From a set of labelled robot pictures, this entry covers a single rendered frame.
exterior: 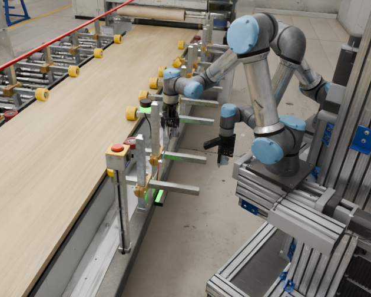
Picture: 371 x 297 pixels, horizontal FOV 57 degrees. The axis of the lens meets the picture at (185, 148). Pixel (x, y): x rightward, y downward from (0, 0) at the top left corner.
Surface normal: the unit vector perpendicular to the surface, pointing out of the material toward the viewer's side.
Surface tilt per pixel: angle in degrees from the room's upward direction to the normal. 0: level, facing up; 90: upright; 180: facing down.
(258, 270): 0
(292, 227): 90
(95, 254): 0
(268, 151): 97
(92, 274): 0
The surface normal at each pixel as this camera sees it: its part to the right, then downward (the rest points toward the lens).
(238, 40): -0.68, 0.26
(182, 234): 0.04, -0.84
